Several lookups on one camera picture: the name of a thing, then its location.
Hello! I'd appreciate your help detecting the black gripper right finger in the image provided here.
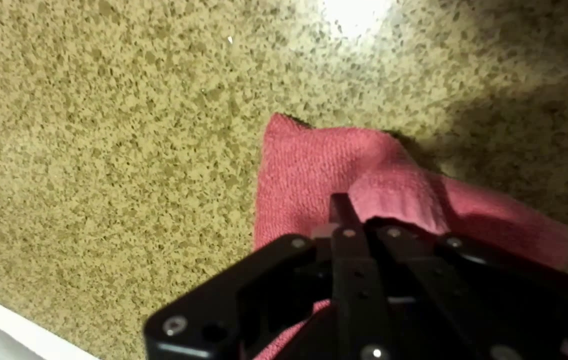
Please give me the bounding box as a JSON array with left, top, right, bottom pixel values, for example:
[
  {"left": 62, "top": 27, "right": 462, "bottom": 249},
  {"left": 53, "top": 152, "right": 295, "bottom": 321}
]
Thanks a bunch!
[{"left": 361, "top": 217, "right": 568, "bottom": 360}]

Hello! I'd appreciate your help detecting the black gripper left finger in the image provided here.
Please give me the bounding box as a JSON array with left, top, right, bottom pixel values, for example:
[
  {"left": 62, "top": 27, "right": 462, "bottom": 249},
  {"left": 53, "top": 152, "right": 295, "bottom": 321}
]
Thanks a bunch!
[{"left": 141, "top": 192, "right": 391, "bottom": 360}]

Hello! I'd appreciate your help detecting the pink cloth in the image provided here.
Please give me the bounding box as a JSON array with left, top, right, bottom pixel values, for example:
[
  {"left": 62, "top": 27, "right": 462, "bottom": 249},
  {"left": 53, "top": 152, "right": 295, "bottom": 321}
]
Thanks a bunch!
[{"left": 250, "top": 112, "right": 568, "bottom": 360}]

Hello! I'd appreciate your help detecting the white folded paper sheet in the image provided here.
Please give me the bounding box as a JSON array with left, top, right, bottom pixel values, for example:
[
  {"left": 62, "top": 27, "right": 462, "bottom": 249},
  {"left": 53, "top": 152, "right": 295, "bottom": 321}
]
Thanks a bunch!
[{"left": 0, "top": 286, "right": 100, "bottom": 360}]

